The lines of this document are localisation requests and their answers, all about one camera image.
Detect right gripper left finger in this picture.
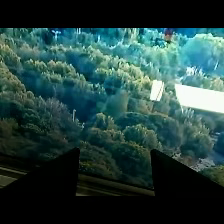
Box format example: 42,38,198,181
0,147,81,197

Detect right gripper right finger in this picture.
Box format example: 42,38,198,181
149,148,224,197

